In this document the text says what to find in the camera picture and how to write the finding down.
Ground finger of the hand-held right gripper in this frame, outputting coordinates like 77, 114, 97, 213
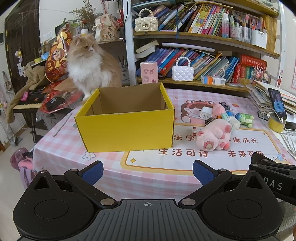
251, 153, 293, 165
248, 163, 296, 176

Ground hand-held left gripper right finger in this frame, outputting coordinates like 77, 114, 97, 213
179, 159, 269, 208

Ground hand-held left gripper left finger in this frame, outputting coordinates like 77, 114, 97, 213
30, 160, 118, 208

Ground pink pig plush toy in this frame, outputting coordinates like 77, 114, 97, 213
196, 119, 233, 151

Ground green frog toy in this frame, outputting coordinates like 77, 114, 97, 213
235, 112, 254, 128

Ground yellow cardboard box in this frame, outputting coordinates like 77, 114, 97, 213
74, 83, 175, 153

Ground white plug charger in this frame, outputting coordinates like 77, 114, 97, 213
200, 107, 213, 121

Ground pink peach plush toy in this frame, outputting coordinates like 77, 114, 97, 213
212, 103, 226, 117

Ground pink checked tablecloth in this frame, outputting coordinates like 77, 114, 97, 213
32, 88, 296, 202

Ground yellow tape roll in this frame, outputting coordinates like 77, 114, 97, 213
268, 113, 285, 133

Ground black smartphone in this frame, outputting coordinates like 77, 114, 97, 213
268, 88, 287, 120

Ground grey nail file strip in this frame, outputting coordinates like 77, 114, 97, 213
53, 113, 73, 137

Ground stack of papers and booklets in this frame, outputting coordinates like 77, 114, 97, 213
246, 80, 296, 116

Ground pink purple backpack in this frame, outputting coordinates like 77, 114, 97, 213
18, 159, 37, 190

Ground flat black box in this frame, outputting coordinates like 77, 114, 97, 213
45, 96, 66, 109

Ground red foil sheet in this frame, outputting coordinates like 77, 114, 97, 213
37, 82, 85, 114

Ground wooden bookshelf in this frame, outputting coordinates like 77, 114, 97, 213
122, 0, 285, 93

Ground brown cardboard piece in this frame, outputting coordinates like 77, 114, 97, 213
54, 77, 79, 91

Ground orange and white carton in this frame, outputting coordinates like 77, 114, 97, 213
201, 75, 226, 86

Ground black electric keyboard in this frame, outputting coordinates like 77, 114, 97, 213
13, 89, 47, 114

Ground red boxed book set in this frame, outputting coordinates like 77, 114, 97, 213
231, 54, 268, 84

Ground orange and white fluffy cat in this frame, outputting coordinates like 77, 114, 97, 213
66, 32, 123, 98

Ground pencil cup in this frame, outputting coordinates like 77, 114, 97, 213
119, 54, 130, 81

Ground row of blue spined books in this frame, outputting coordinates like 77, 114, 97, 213
144, 47, 240, 82

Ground pink cylinder container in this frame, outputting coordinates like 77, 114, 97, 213
140, 61, 159, 84

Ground brown plush cloth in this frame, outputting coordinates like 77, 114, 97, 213
6, 61, 50, 123

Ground red cartoon figure decoration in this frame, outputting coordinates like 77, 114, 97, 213
44, 23, 74, 82

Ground white pen holder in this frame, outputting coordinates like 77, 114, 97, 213
251, 29, 267, 49

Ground yellow book set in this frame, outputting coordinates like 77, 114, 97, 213
265, 15, 279, 52

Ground white rolled paper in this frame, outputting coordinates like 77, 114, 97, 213
161, 42, 215, 52

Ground stack of old books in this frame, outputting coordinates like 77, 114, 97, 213
134, 40, 160, 59

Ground row of pens and markers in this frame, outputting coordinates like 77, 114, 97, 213
231, 11, 265, 43

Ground pastel rainbow bottle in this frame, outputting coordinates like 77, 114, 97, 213
221, 13, 230, 39

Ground cream rabbit figurine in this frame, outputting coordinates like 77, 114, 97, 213
92, 13, 119, 42

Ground row of colourful thin books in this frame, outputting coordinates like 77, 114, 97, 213
153, 3, 233, 36

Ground dark brown door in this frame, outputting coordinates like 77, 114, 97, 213
3, 0, 41, 93

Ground dried flower bunch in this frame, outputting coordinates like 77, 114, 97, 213
69, 0, 97, 26

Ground rabbit wall sticker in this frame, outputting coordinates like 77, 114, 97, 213
275, 70, 284, 90

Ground white quilted pearl-handle purse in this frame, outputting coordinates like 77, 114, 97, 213
172, 56, 194, 81

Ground blue hanging cord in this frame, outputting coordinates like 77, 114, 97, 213
174, 5, 181, 40

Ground cream quilted pearl-handle purse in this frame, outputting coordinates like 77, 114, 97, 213
135, 9, 159, 32

